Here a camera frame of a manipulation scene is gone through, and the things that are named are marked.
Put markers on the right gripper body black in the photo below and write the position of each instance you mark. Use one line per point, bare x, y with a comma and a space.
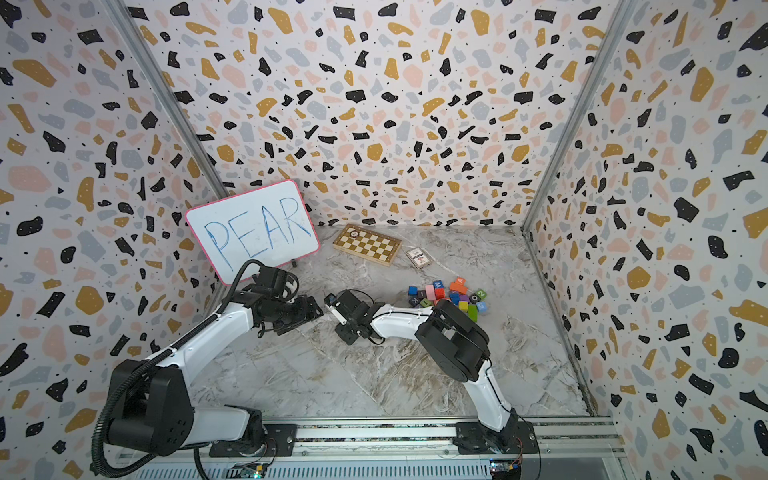
346, 333

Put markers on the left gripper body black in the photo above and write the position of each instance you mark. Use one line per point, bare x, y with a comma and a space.
293, 314

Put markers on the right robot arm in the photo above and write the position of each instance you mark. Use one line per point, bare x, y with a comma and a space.
460, 348

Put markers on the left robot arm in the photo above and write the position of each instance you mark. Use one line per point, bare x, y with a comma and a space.
148, 412

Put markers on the wooden chess board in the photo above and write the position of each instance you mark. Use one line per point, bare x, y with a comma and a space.
367, 244

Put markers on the playing card box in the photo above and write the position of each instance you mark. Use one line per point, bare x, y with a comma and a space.
418, 257

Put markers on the orange A block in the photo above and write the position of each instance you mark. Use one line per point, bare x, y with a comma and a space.
459, 285

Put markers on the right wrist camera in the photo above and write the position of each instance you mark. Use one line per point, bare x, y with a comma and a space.
332, 301

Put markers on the white board pink frame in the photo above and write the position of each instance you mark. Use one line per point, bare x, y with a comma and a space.
270, 224

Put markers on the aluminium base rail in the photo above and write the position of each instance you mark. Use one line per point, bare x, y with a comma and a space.
409, 448

